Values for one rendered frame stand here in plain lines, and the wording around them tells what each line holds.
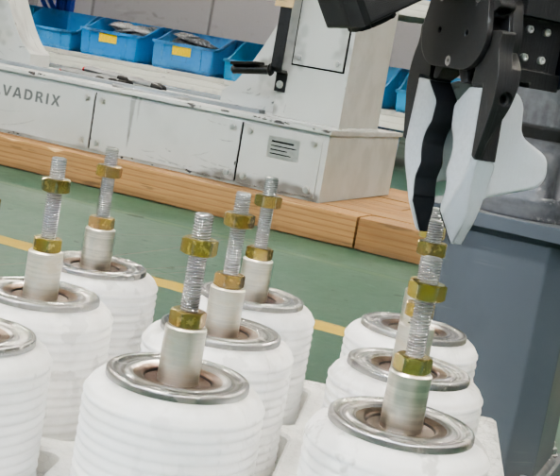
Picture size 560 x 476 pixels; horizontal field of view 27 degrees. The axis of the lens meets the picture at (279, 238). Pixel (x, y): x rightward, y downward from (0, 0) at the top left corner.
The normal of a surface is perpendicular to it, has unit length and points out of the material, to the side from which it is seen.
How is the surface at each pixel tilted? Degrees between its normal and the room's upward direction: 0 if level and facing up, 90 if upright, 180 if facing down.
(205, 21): 90
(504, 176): 85
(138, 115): 90
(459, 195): 110
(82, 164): 90
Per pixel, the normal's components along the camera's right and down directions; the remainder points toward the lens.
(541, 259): -0.40, 0.07
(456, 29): -0.91, -0.10
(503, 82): 0.40, 0.10
